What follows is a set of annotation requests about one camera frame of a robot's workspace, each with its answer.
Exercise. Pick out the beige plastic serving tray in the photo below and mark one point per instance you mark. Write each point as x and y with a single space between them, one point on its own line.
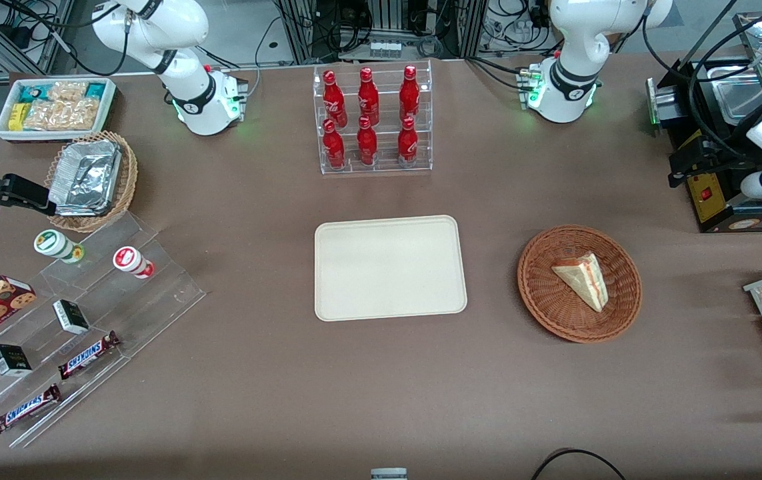
390 266

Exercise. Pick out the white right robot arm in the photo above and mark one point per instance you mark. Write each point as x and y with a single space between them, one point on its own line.
180 26

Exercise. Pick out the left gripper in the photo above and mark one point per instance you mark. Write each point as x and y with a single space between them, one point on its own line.
720 148

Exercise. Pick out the black hot food warmer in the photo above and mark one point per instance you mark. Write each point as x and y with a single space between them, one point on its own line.
707 200

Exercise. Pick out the teal snack packet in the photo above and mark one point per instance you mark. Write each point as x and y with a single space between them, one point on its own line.
96 90

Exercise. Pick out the aluminium equipment frame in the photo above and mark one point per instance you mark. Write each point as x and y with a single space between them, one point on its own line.
300 30

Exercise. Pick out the white power strip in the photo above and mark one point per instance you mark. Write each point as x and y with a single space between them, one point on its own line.
384 48

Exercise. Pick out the large clear cracker bag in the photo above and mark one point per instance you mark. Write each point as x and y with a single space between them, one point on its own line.
64 114

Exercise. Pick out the clear acrylic stepped shelf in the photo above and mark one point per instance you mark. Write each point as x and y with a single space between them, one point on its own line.
120 313

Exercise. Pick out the small black carton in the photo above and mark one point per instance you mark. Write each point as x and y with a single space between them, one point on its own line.
70 316
10 360

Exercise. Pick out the triangular sandwich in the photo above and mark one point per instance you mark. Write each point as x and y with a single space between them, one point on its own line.
584 276

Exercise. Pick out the white rectangular snack bin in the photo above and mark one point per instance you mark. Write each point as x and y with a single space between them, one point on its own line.
4 130

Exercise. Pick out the aluminium foil container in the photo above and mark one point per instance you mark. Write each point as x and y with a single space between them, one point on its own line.
87 148
84 186

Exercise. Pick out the clear acrylic bottle rack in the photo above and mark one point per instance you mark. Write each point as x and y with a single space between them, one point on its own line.
384 66

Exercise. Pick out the green snack packet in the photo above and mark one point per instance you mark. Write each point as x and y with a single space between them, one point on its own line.
30 93

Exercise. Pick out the snickers chocolate bar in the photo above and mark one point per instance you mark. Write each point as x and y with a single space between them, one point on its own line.
87 355
24 408

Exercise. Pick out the yellow snack packet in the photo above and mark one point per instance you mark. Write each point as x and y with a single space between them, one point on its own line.
16 116

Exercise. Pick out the red lid yoghurt cup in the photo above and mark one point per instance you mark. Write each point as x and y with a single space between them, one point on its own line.
128 258

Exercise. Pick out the red cola bottle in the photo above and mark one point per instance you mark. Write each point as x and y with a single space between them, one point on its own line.
334 100
368 96
366 143
409 93
333 148
407 142

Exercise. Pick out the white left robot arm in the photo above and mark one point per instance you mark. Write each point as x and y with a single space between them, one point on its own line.
570 40

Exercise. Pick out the green lid yoghurt cup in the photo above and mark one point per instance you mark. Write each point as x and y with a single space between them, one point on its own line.
54 243

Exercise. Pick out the brown round wicker basket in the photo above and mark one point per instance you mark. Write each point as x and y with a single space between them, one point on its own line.
554 306

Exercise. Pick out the stainless steel food pan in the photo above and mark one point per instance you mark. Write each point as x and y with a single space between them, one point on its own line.
737 100

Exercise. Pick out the small grey metal block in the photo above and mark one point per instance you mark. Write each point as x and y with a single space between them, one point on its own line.
388 474

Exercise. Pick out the small clear cracker bag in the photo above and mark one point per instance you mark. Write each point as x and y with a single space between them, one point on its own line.
67 90

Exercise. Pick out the light tan wicker basket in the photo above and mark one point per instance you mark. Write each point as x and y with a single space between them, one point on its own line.
128 173

